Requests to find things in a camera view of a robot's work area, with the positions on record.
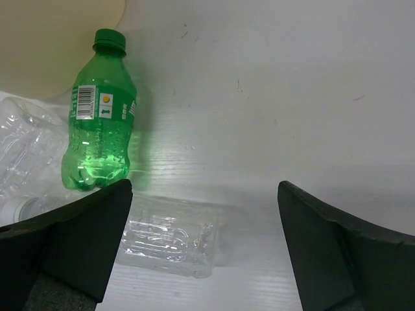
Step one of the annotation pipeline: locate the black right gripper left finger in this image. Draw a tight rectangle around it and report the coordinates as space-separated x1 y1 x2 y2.
1 179 133 310

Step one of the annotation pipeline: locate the green plastic soda bottle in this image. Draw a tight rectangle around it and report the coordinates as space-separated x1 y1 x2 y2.
61 29 137 191

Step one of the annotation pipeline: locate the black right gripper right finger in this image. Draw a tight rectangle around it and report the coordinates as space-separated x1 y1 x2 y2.
278 181 414 310

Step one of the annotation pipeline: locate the clear crushed plastic bottle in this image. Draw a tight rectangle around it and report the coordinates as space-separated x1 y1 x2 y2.
116 195 219 279

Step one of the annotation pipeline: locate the clear crushed bottle white cap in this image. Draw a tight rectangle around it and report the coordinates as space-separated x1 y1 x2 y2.
1 97 67 225

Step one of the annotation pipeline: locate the cream plastic bin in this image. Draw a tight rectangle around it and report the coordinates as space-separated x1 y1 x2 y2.
1 0 126 99

